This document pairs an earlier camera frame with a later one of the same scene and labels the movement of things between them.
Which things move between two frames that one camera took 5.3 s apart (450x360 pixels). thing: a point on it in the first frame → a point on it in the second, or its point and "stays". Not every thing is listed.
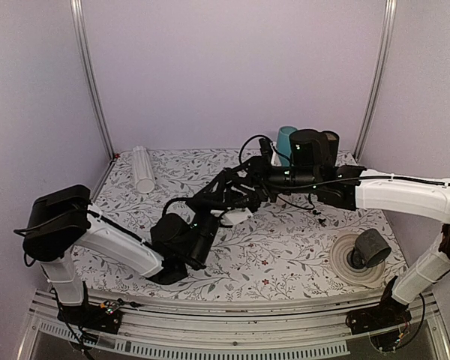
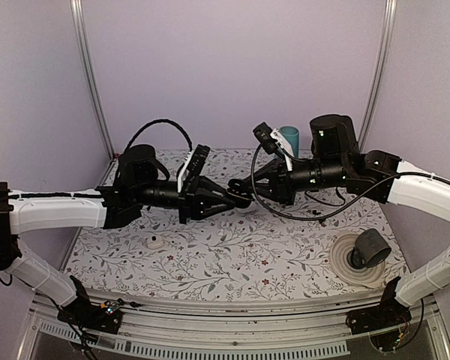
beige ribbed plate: [369, 277] stays
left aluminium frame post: [79, 20] stays
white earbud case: [235, 216] → [194, 163]
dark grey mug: [370, 248] stays
